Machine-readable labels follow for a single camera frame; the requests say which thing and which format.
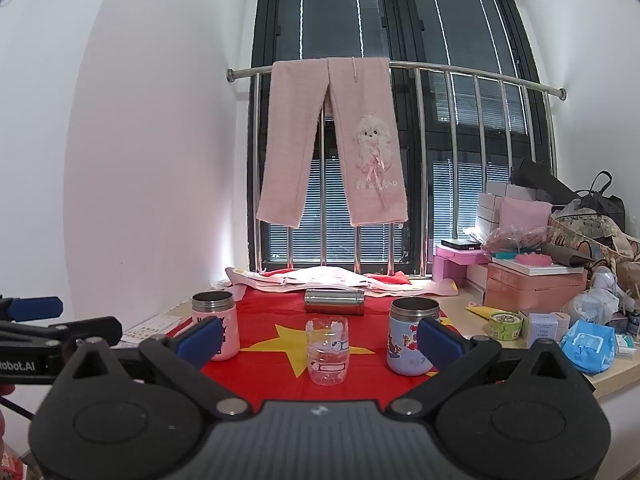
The white sticker sheet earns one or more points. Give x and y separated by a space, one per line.
150 327

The pink sponge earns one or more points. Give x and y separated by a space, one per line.
532 260

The red flag with yellow stars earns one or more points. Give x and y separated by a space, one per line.
270 320

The small green and white box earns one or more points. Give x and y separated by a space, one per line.
625 347

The stack of white boxes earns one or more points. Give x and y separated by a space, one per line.
487 210

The pink pants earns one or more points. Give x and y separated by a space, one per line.
290 150

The blue cup with steel rim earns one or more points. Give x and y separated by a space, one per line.
402 345

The white and pink cloth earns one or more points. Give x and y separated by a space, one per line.
325 277

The clear plastic cup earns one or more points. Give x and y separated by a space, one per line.
327 360

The green tape roll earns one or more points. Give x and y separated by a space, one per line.
500 331

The clear plastic bag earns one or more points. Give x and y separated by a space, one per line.
592 307

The white toy figure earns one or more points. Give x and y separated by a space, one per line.
606 280

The black window frame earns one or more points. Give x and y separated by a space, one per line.
395 10

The blue wet wipes pack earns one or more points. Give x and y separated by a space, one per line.
587 345

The black bag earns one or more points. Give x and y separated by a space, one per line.
607 205

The pink cushion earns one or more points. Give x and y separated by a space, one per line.
525 212

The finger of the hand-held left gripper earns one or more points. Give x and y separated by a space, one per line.
35 307
75 331

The dark folded bag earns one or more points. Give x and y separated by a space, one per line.
545 182

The yellow packet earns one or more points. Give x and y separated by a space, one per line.
480 310

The black umbrella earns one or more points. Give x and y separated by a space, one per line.
565 256

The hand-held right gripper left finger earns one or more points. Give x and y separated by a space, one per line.
200 342

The flat black box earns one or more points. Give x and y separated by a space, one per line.
460 244

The pink cup with steel rim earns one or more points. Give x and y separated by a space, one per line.
231 335

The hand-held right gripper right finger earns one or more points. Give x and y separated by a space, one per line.
440 342

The red mesh bag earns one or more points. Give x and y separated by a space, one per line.
520 237

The pink stand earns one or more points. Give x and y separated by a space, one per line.
450 265

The pink storage box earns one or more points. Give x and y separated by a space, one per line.
525 287

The cartoon print tote bag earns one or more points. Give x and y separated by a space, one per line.
600 230

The steel window railing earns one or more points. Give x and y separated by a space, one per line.
245 71

